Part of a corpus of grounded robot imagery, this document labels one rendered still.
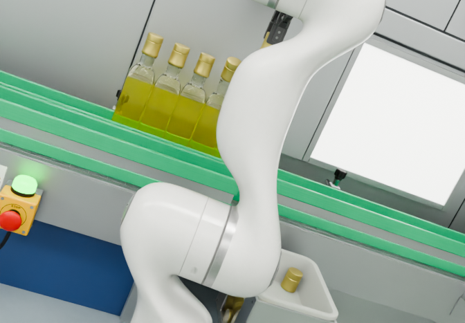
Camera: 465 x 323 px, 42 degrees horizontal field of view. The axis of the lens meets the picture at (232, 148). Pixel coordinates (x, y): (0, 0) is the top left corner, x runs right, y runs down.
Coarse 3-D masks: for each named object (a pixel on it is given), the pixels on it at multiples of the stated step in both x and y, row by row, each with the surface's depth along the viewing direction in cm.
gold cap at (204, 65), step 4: (200, 56) 127; (204, 56) 126; (208, 56) 126; (212, 56) 129; (200, 60) 127; (204, 60) 126; (208, 60) 126; (212, 60) 127; (196, 64) 128; (200, 64) 127; (204, 64) 127; (208, 64) 127; (212, 64) 128; (196, 68) 127; (200, 68) 127; (204, 68) 127; (208, 68) 127; (196, 72) 127; (200, 72) 127; (204, 72) 127; (208, 72) 128; (204, 76) 127; (208, 76) 128
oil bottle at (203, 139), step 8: (208, 96) 130; (216, 96) 129; (208, 104) 128; (216, 104) 128; (208, 112) 129; (216, 112) 129; (200, 120) 129; (208, 120) 129; (216, 120) 130; (200, 128) 130; (208, 128) 130; (216, 128) 130; (192, 136) 131; (200, 136) 131; (208, 136) 131; (216, 136) 131; (192, 144) 131; (200, 144) 131; (208, 144) 131; (216, 144) 132; (208, 152) 132
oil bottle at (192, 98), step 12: (192, 84) 128; (180, 96) 127; (192, 96) 128; (204, 96) 128; (180, 108) 128; (192, 108) 128; (180, 120) 129; (192, 120) 129; (168, 132) 130; (180, 132) 130; (192, 132) 131; (180, 144) 131
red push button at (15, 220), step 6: (0, 216) 108; (6, 216) 108; (12, 216) 108; (18, 216) 109; (0, 222) 109; (6, 222) 109; (12, 222) 109; (18, 222) 109; (6, 228) 109; (12, 228) 109; (18, 228) 110
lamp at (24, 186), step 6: (18, 180) 112; (24, 180) 112; (30, 180) 113; (12, 186) 112; (18, 186) 111; (24, 186) 111; (30, 186) 112; (36, 186) 113; (18, 192) 111; (24, 192) 112; (30, 192) 112
